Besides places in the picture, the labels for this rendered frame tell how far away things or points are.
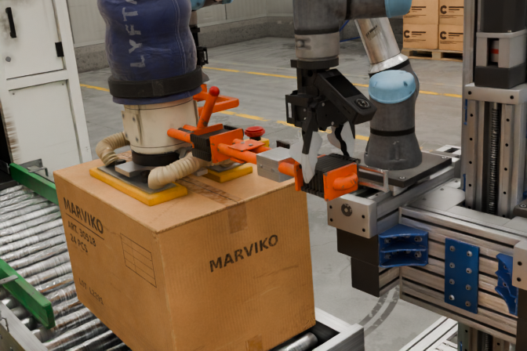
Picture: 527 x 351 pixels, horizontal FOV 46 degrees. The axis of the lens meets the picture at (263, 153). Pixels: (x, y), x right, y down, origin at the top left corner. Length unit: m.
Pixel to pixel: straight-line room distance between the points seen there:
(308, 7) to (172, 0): 0.50
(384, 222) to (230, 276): 0.43
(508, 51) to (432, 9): 7.85
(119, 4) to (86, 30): 9.57
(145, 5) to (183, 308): 0.67
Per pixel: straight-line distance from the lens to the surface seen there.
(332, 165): 1.08
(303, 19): 1.04
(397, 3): 1.06
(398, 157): 1.63
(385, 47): 1.73
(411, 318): 2.95
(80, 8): 10.98
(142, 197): 1.44
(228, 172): 1.51
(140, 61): 1.45
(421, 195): 1.71
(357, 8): 1.04
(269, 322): 1.54
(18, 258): 2.67
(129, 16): 1.44
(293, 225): 1.49
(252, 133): 2.06
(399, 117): 1.61
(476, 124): 1.60
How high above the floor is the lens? 1.58
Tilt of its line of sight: 17 degrees down
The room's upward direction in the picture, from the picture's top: 5 degrees counter-clockwise
